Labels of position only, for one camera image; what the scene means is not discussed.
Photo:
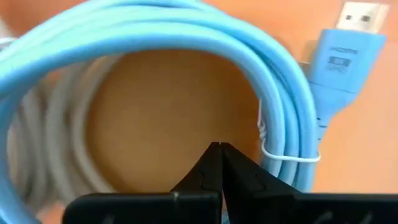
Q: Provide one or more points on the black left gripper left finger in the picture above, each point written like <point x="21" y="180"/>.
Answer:
<point x="174" y="208"/>

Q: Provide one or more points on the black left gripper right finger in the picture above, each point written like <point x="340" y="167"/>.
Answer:
<point x="280" y="208"/>

